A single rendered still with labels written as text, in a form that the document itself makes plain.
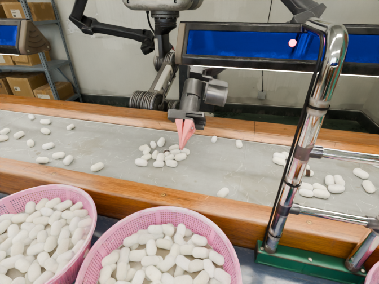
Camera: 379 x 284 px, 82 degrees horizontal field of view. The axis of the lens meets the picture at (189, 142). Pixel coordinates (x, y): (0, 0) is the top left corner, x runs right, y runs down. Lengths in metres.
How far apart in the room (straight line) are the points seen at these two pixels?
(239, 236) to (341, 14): 2.46
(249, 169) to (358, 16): 2.33
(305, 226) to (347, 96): 2.57
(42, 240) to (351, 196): 0.70
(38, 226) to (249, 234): 0.45
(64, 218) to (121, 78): 2.51
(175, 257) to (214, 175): 0.25
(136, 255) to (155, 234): 0.06
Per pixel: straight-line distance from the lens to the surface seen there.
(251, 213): 0.50
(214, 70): 0.69
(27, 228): 0.60
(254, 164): 0.67
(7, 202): 0.66
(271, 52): 0.43
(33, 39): 0.66
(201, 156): 0.68
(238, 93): 2.71
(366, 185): 0.71
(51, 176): 0.67
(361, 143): 0.88
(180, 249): 0.47
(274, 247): 0.50
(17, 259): 0.55
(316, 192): 0.62
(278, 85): 2.74
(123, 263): 0.47
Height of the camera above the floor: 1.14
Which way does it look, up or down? 32 degrees down
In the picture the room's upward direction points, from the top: straight up
